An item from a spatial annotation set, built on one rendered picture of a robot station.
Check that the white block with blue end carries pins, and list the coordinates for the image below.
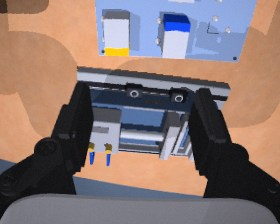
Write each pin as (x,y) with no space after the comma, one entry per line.
(175,35)

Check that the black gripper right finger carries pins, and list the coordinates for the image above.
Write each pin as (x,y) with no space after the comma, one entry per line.
(215,154)

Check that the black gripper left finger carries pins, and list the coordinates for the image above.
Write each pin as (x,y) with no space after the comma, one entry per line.
(56,158)

